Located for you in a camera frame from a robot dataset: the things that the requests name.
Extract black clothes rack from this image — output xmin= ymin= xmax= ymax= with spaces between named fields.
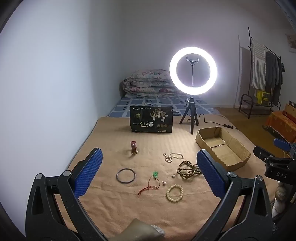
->
xmin=239 ymin=27 xmax=284 ymax=119

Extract green pendant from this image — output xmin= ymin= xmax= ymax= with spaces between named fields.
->
xmin=138 ymin=171 xmax=160 ymax=196

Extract brown bead necklace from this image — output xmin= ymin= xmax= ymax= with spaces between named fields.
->
xmin=176 ymin=161 xmax=203 ymax=179

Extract black tripod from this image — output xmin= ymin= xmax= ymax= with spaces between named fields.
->
xmin=179 ymin=97 xmax=199 ymax=135

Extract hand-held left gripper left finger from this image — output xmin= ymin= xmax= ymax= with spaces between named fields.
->
xmin=25 ymin=147 xmax=109 ymax=241

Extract white fringed scarf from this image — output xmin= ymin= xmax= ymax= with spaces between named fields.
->
xmin=252 ymin=38 xmax=267 ymax=90

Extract black printed snack bag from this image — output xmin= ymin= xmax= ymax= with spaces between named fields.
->
xmin=129 ymin=106 xmax=173 ymax=134

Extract wall poster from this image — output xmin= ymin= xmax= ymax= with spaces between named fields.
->
xmin=285 ymin=34 xmax=296 ymax=53

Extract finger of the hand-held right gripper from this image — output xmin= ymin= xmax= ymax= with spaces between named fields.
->
xmin=273 ymin=138 xmax=296 ymax=152
xmin=253 ymin=146 xmax=293 ymax=165

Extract white ring light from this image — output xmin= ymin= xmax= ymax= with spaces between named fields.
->
xmin=169 ymin=46 xmax=218 ymax=95

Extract yellow box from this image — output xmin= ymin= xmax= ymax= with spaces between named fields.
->
xmin=256 ymin=90 xmax=271 ymax=105

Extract small brown carton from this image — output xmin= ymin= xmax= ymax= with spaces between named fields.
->
xmin=283 ymin=100 xmax=296 ymax=121

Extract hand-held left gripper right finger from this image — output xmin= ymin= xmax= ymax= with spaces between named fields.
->
xmin=187 ymin=149 xmax=278 ymax=241

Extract white pearl necklace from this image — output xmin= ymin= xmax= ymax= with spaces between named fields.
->
xmin=163 ymin=152 xmax=184 ymax=164

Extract dark hanging clothes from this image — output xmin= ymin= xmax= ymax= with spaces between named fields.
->
xmin=265 ymin=51 xmax=285 ymax=105

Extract cream bead bracelet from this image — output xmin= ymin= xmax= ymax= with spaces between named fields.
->
xmin=166 ymin=184 xmax=184 ymax=201

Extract blue patterned bed sheet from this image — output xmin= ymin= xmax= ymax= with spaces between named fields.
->
xmin=107 ymin=94 xmax=220 ymax=118

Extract phone holder on gooseneck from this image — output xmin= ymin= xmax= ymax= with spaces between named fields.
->
xmin=186 ymin=56 xmax=200 ymax=88

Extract cardboard box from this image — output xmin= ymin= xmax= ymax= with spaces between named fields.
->
xmin=195 ymin=127 xmax=251 ymax=172

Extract folded floral quilt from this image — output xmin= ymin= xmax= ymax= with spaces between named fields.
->
xmin=122 ymin=70 xmax=180 ymax=98

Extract black power cable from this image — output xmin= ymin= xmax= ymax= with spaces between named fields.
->
xmin=184 ymin=95 xmax=225 ymax=127

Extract dark bangle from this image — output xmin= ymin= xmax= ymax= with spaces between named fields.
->
xmin=116 ymin=168 xmax=136 ymax=184

